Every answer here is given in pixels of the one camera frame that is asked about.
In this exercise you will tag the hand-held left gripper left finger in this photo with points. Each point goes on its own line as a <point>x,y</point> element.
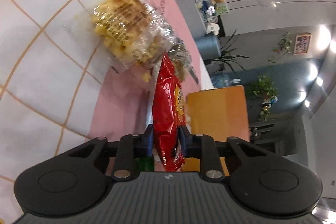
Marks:
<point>150,140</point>

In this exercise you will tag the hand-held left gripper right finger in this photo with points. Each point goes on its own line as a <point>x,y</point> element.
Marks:
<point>183,141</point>

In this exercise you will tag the red snack bag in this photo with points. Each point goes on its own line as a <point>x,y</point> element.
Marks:
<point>165,108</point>

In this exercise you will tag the orange cardboard box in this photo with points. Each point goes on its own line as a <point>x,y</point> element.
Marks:
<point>220,111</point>

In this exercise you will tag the clear bag of brown snacks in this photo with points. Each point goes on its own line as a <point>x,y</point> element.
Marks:
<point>181,61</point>

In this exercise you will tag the clear bag of yellow chips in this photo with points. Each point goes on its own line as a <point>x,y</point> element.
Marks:
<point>120,22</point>

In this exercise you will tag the blue water jug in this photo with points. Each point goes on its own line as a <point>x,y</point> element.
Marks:
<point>223,81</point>

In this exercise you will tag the grey cabinet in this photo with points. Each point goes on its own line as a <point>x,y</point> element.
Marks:
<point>273,132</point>

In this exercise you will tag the pothos plant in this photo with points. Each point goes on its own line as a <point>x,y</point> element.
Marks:
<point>263,90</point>

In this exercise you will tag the long leaf potted plant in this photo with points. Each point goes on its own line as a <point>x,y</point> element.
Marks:
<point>225,56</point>

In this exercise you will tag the blue grey trash can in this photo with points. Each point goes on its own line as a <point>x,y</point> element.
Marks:
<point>208,47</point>

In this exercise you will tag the white round device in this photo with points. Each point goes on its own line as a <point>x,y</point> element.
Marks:
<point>212,29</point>

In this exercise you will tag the hanging vine plant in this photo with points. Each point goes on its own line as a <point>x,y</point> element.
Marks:
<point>284,44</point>

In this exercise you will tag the framed wall picture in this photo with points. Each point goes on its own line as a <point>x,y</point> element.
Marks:
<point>302,44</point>

